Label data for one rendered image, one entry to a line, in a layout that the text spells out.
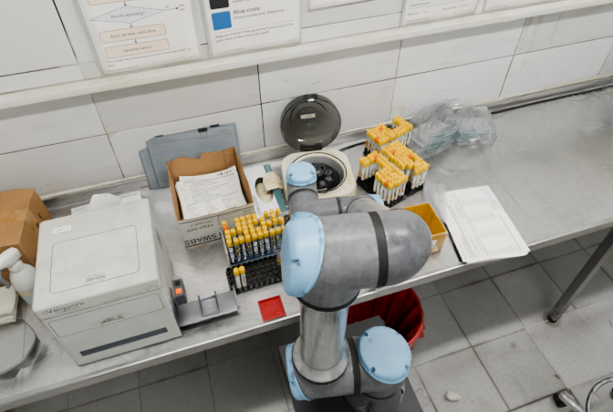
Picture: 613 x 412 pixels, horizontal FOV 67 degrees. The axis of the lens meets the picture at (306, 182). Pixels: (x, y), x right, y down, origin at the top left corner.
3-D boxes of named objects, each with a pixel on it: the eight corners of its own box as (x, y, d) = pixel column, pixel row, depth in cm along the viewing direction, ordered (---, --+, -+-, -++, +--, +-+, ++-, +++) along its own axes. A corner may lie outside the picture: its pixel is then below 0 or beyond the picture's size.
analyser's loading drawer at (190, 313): (168, 333, 129) (163, 324, 126) (165, 313, 134) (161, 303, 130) (240, 312, 134) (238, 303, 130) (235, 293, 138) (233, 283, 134)
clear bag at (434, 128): (419, 165, 179) (428, 128, 166) (389, 140, 189) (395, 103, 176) (465, 140, 189) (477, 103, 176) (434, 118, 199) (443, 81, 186)
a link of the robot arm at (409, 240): (461, 210, 66) (376, 183, 115) (385, 216, 65) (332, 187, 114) (464, 289, 67) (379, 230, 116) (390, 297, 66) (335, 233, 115)
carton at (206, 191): (184, 252, 151) (175, 221, 140) (173, 190, 170) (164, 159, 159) (259, 232, 156) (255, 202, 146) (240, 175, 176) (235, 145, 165)
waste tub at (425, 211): (403, 261, 148) (408, 242, 141) (387, 229, 157) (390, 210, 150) (441, 252, 151) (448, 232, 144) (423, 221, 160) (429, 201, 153)
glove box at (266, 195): (259, 231, 157) (256, 213, 150) (243, 183, 173) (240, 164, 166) (294, 222, 159) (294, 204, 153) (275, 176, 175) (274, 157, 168)
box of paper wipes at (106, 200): (80, 245, 153) (65, 221, 144) (77, 220, 160) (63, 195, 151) (149, 225, 159) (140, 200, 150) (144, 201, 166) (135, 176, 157)
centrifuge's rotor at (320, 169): (299, 203, 158) (298, 190, 153) (293, 172, 169) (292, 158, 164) (343, 198, 160) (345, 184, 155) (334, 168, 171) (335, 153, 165)
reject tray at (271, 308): (263, 322, 134) (263, 321, 133) (257, 302, 138) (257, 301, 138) (285, 315, 135) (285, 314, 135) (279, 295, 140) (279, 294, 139)
